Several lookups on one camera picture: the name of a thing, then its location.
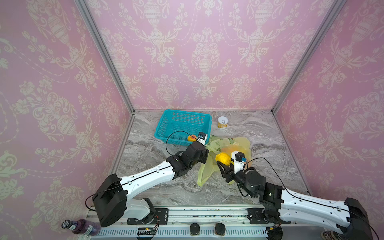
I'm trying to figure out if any orange fruit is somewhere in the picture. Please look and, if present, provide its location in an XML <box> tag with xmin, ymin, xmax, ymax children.
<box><xmin>187</xmin><ymin>135</ymin><xmax>198</xmax><ymax>142</ymax></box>

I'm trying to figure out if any yellow lemon fruit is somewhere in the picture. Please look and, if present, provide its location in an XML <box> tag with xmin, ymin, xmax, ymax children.
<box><xmin>215</xmin><ymin>153</ymin><xmax>232</xmax><ymax>166</ymax></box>

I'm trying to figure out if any yellow-green plastic bag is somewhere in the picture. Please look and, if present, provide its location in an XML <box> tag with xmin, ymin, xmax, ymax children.
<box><xmin>197</xmin><ymin>135</ymin><xmax>251</xmax><ymax>187</ymax></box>

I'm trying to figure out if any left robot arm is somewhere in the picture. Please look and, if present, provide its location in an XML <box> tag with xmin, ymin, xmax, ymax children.
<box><xmin>92</xmin><ymin>141</ymin><xmax>209</xmax><ymax>228</ymax></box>

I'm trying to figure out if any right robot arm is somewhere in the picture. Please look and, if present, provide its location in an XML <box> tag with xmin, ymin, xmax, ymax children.
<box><xmin>217</xmin><ymin>162</ymin><xmax>374</xmax><ymax>240</ymax></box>

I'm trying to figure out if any teal plastic basket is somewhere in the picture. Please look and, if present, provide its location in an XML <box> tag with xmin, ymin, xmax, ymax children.
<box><xmin>155</xmin><ymin>110</ymin><xmax>212</xmax><ymax>146</ymax></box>

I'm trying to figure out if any yellow drink can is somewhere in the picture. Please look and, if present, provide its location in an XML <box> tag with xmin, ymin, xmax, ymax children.
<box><xmin>218</xmin><ymin>116</ymin><xmax>229</xmax><ymax>129</ymax></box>

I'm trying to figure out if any right black knob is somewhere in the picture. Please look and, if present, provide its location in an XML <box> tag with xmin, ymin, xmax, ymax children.
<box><xmin>215</xmin><ymin>223</ymin><xmax>226</xmax><ymax>236</ymax></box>

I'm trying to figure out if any black knob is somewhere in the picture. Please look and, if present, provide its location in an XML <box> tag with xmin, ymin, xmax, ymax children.
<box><xmin>215</xmin><ymin>223</ymin><xmax>226</xmax><ymax>236</ymax></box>
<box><xmin>190</xmin><ymin>223</ymin><xmax>201</xmax><ymax>236</ymax></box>

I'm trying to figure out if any left black knob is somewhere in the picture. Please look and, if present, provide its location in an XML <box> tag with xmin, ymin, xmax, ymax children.
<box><xmin>190</xmin><ymin>223</ymin><xmax>201</xmax><ymax>236</ymax></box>

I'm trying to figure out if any dark jar bottom right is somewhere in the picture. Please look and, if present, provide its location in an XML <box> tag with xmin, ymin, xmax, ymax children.
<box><xmin>321</xmin><ymin>231</ymin><xmax>342</xmax><ymax>240</ymax></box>

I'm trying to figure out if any purple drink bottle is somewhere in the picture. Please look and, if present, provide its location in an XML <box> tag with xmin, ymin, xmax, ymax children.
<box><xmin>61</xmin><ymin>219</ymin><xmax>101</xmax><ymax>236</ymax></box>

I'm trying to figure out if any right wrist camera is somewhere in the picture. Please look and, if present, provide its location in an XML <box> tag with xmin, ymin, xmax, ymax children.
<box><xmin>232</xmin><ymin>151</ymin><xmax>247</xmax><ymax>174</ymax></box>

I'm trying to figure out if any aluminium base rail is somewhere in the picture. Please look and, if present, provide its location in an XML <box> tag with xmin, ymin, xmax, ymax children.
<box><xmin>85</xmin><ymin>205</ymin><xmax>283</xmax><ymax>240</ymax></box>

